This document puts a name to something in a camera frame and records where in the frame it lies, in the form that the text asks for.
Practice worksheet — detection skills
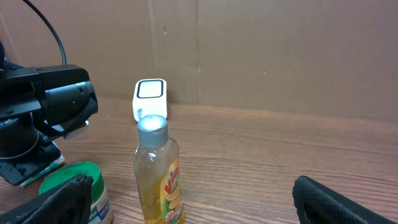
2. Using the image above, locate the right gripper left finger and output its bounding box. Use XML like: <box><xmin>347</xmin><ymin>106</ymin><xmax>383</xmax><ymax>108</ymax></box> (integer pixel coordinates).
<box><xmin>1</xmin><ymin>174</ymin><xmax>93</xmax><ymax>224</ymax></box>

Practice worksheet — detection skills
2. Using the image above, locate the white barcode scanner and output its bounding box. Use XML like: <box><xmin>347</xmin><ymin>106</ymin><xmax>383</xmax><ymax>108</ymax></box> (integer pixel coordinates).
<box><xmin>132</xmin><ymin>78</ymin><xmax>167</xmax><ymax>122</ymax></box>

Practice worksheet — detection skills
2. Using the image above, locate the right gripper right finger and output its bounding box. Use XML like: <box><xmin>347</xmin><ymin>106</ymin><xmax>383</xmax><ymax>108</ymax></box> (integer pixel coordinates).
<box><xmin>292</xmin><ymin>175</ymin><xmax>396</xmax><ymax>224</ymax></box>

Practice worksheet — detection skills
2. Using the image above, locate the green lid jar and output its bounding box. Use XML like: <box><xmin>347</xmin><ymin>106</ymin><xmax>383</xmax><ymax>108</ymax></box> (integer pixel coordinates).
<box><xmin>39</xmin><ymin>161</ymin><xmax>114</xmax><ymax>224</ymax></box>

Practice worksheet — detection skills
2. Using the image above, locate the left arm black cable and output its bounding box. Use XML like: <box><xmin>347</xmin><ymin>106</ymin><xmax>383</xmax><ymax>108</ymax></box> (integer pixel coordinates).
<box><xmin>21</xmin><ymin>0</ymin><xmax>68</xmax><ymax>66</ymax></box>

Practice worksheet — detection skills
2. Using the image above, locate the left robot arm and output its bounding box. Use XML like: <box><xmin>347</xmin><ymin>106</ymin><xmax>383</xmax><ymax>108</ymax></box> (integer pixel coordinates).
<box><xmin>1</xmin><ymin>52</ymin><xmax>98</xmax><ymax>186</ymax></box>

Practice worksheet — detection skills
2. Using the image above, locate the yellow bottle silver cap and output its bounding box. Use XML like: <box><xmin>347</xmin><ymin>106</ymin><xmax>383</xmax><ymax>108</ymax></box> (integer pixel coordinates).
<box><xmin>134</xmin><ymin>115</ymin><xmax>185</xmax><ymax>224</ymax></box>

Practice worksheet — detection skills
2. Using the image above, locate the small kleenex tissue pack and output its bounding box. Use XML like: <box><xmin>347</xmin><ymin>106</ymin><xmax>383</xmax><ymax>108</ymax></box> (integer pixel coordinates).
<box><xmin>19</xmin><ymin>155</ymin><xmax>65</xmax><ymax>187</ymax></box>

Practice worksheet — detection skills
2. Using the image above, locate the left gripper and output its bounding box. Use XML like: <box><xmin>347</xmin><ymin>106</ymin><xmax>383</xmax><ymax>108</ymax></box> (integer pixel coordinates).
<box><xmin>1</xmin><ymin>142</ymin><xmax>62</xmax><ymax>186</ymax></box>

